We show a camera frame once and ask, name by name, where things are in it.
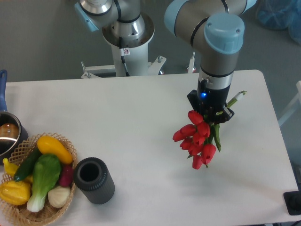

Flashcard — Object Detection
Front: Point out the red tulip bouquet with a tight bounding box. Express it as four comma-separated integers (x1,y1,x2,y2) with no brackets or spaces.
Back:
172,90,247,170

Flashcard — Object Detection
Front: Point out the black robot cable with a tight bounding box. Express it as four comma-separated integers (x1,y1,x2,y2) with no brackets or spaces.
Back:
119,36,130,77

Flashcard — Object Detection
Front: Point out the yellow squash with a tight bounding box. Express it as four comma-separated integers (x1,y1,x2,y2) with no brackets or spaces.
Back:
37,135,73,164

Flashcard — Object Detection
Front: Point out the blue plastic bag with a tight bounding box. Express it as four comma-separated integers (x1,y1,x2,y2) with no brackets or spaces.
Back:
256,0,301,44

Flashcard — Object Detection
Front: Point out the green bok choy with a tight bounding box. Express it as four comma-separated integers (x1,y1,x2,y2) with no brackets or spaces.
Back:
27,154,61,212

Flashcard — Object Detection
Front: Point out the yellow gourd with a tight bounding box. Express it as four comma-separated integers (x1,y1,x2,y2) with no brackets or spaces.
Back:
3,158,33,184

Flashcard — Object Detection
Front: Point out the white furniture frame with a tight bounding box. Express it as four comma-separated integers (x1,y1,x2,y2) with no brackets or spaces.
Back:
278,81,301,127

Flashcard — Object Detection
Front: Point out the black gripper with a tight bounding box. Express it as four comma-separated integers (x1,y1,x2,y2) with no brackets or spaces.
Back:
187,80,235,124

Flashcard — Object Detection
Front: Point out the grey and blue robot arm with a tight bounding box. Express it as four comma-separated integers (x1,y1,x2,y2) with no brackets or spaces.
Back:
75,0,255,124

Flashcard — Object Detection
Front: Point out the small yellow pumpkin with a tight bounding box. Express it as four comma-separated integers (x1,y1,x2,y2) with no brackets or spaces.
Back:
0,180,31,205

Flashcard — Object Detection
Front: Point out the white garlic bulb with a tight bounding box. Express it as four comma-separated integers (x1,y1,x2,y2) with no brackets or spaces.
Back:
48,186,71,208

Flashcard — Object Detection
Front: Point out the dark grey ribbed vase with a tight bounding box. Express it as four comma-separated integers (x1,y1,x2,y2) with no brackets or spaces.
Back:
73,157,115,204

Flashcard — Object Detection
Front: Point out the woven wicker basket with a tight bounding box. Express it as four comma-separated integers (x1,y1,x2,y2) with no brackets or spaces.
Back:
0,133,76,226

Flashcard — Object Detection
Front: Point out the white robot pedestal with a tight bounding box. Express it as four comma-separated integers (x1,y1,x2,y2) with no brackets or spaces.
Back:
81,13,166,79

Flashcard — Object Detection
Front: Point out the dark green cucumber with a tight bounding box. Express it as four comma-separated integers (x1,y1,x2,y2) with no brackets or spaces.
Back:
14,147,42,182

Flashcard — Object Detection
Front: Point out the blue handled saucepan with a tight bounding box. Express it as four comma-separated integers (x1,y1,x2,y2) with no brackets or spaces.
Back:
0,70,29,165

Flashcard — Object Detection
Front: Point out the dark red radish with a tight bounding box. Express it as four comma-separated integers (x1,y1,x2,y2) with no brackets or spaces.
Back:
58,165,73,187

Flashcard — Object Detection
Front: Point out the black device at table edge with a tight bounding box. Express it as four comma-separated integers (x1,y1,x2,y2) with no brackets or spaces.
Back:
283,191,301,216

